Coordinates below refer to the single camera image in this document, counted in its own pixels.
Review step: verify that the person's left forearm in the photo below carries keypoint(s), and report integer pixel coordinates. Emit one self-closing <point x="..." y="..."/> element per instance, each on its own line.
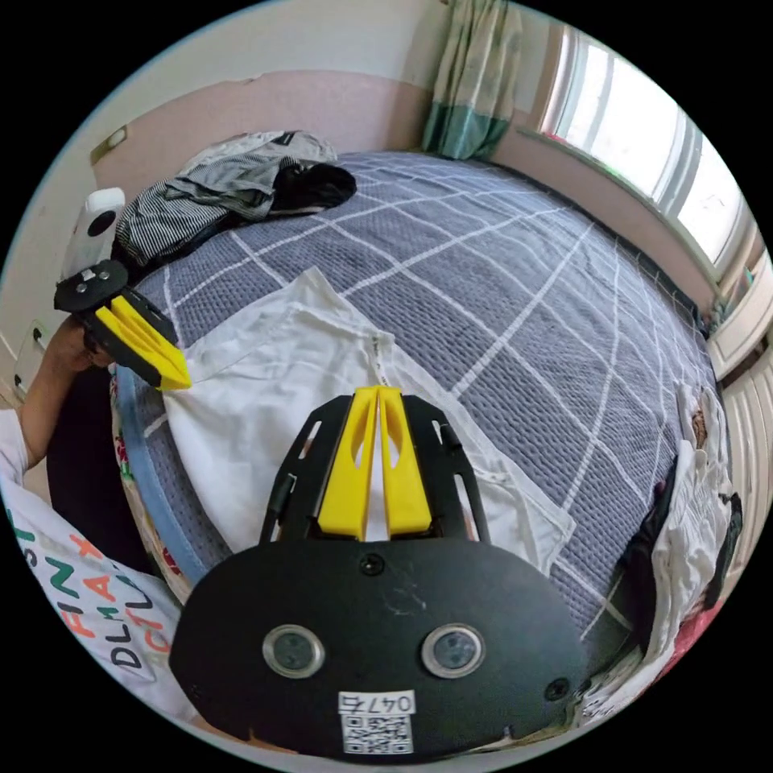
<point x="45" y="410"/>

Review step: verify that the person's body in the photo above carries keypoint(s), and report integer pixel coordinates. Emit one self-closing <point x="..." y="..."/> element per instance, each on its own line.
<point x="72" y="580"/>

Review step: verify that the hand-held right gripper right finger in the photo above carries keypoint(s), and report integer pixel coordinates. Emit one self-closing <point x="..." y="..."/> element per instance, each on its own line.
<point x="406" y="489"/>

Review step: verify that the white tank top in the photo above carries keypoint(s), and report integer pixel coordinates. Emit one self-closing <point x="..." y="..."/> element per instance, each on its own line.
<point x="253" y="392"/>

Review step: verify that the person's left hand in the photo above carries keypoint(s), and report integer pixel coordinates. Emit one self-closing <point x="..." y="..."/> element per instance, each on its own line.
<point x="66" y="353"/>

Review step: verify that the window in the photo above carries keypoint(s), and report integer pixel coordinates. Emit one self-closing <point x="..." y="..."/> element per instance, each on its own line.
<point x="640" y="133"/>

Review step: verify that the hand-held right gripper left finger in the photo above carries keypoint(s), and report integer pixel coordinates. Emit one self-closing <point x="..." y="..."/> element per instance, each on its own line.
<point x="345" y="483"/>

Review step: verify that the pile of clothes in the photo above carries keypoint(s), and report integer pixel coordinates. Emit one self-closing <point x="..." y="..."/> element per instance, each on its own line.
<point x="199" y="205"/>
<point x="688" y="531"/>

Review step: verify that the bed with grey checked quilt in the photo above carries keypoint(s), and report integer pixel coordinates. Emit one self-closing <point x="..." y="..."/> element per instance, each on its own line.
<point x="483" y="272"/>

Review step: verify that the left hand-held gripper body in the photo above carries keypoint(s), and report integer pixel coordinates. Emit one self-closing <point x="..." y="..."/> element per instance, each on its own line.
<point x="90" y="287"/>

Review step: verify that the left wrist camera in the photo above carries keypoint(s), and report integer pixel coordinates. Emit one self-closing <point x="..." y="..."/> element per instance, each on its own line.
<point x="90" y="232"/>

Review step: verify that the green patterned curtain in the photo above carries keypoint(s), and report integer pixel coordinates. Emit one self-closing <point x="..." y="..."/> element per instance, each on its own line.
<point x="474" y="78"/>

